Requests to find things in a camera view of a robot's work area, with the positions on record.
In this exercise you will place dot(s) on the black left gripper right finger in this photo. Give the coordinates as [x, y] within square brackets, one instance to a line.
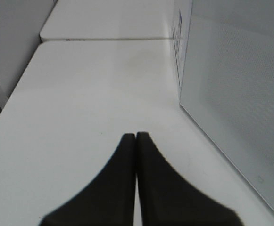
[167, 199]

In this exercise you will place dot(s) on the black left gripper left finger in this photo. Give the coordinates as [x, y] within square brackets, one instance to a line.
[108, 200]

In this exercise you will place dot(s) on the white microwave door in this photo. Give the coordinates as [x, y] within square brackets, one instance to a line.
[228, 83]

